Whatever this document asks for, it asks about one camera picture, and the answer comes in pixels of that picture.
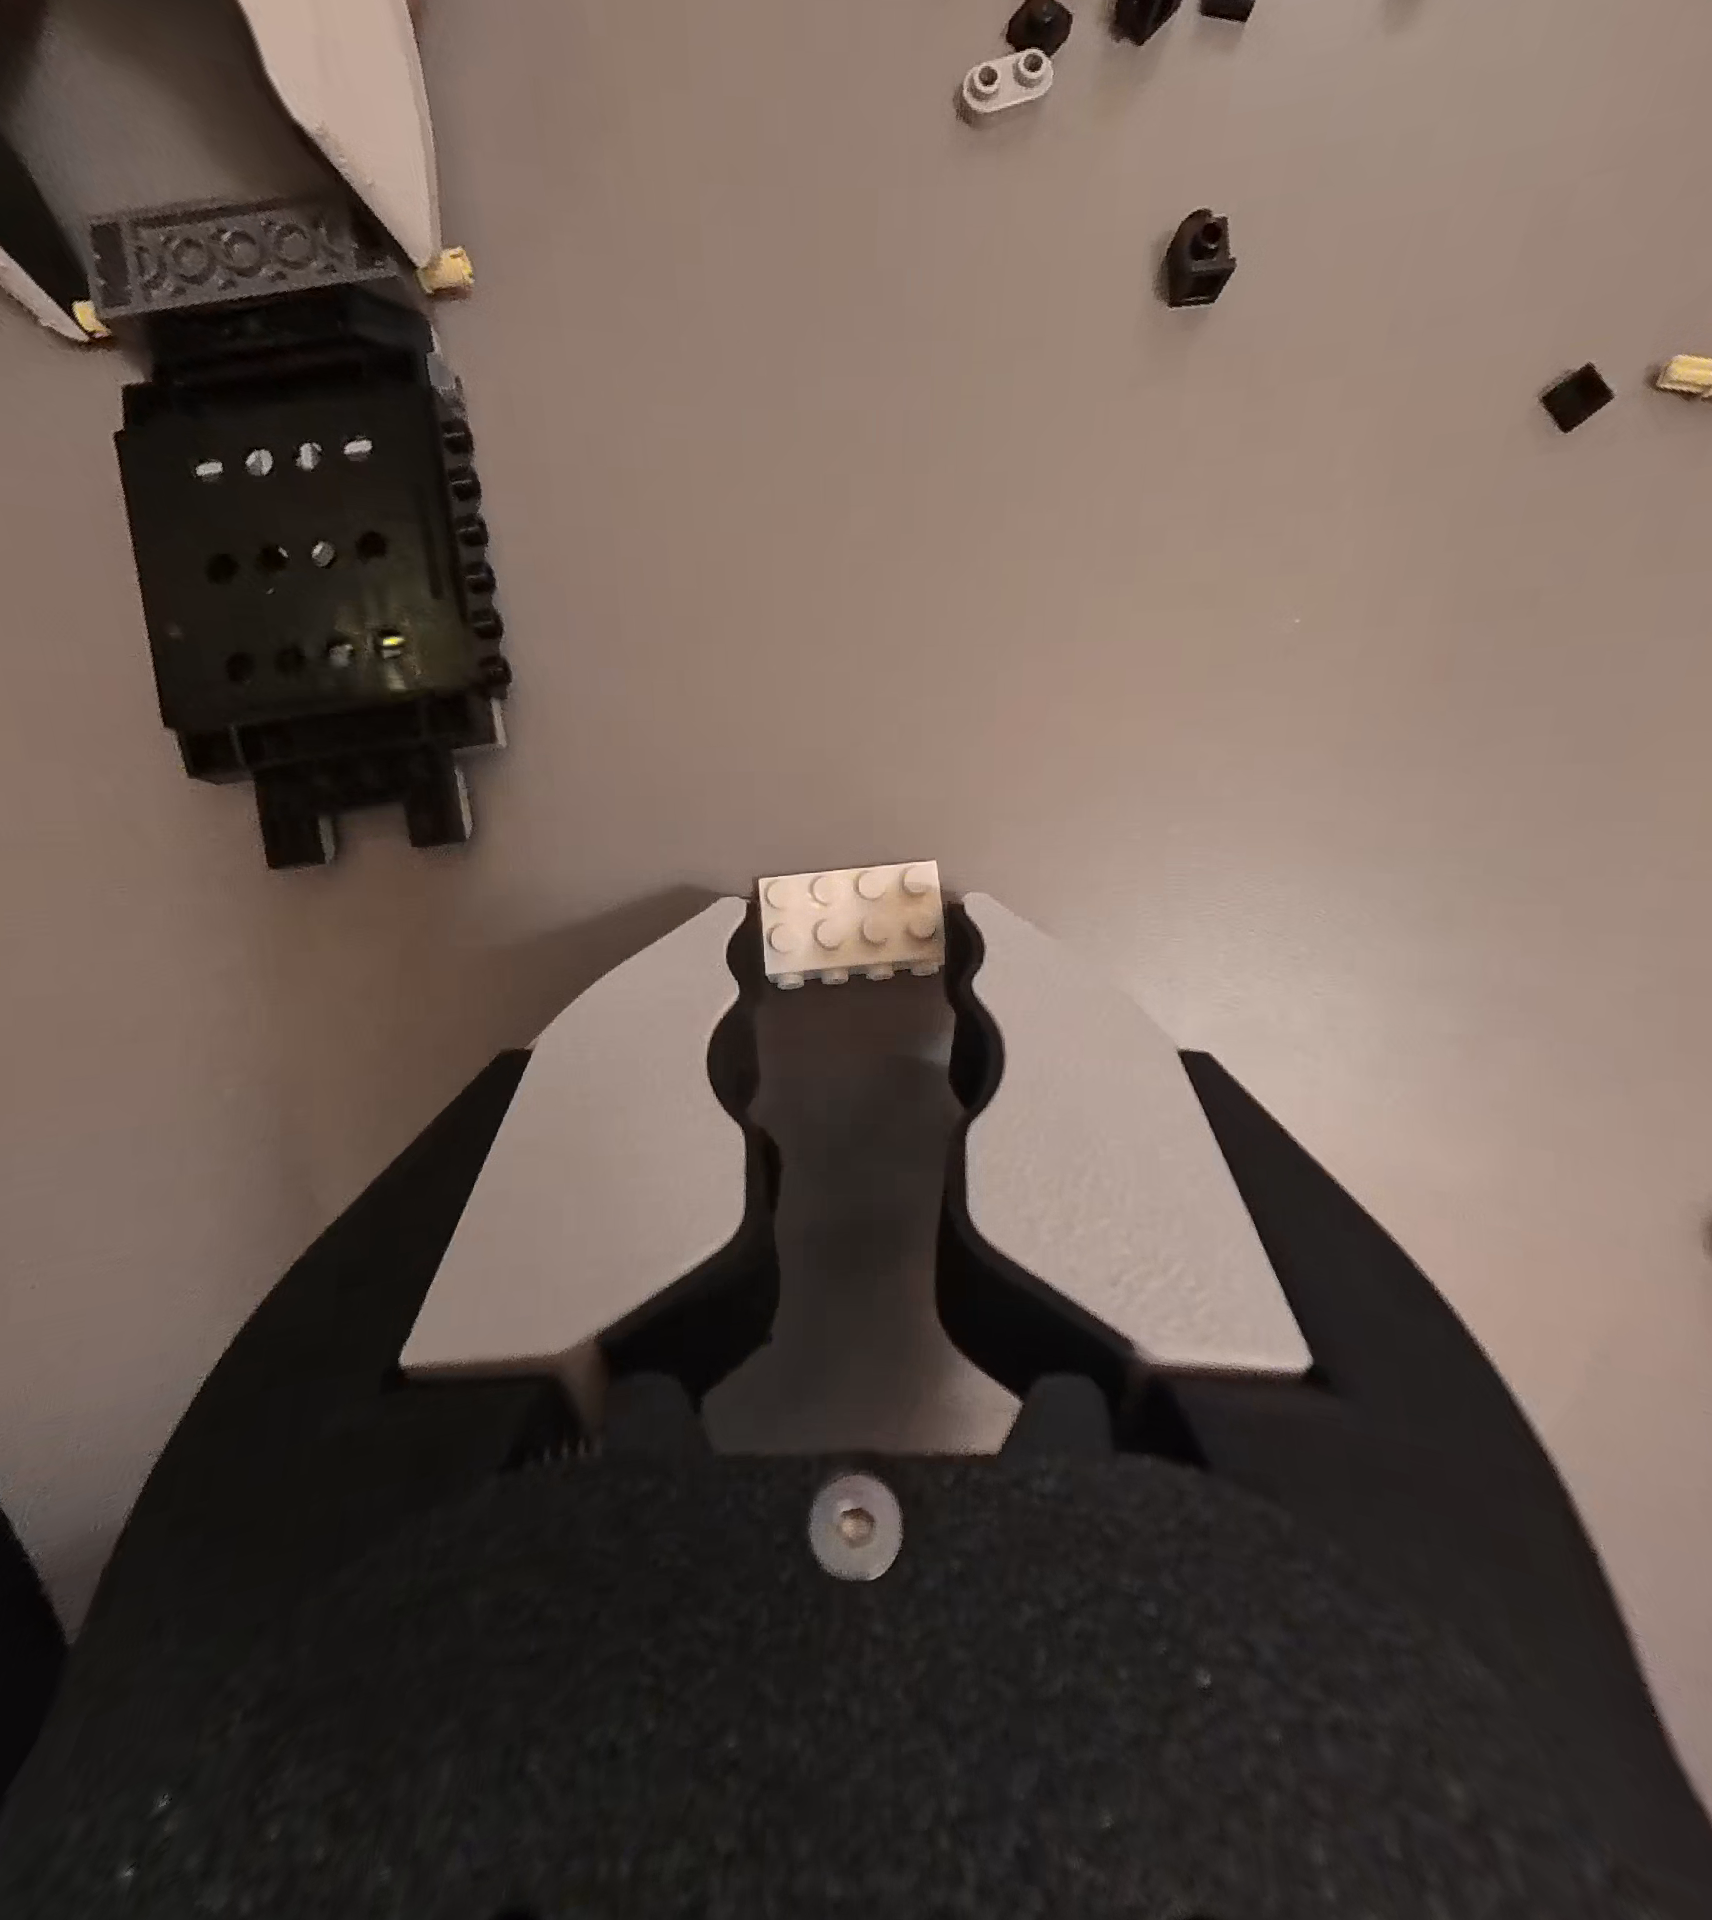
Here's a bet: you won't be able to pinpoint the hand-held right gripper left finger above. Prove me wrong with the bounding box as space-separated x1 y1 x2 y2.
399 891 784 1375

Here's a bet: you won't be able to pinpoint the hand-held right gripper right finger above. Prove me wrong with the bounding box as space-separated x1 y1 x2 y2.
940 891 1319 1376

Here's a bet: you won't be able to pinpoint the white toy brick plate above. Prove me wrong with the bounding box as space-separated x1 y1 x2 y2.
755 856 948 991

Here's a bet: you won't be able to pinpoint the black toy brick assembly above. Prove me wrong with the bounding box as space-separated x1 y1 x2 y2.
73 198 518 873

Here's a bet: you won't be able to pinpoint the grey desk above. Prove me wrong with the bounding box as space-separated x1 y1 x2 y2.
0 0 1712 1920

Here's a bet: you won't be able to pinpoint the scattered small toy brick pieces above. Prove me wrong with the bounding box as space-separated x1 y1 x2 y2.
958 0 1712 439

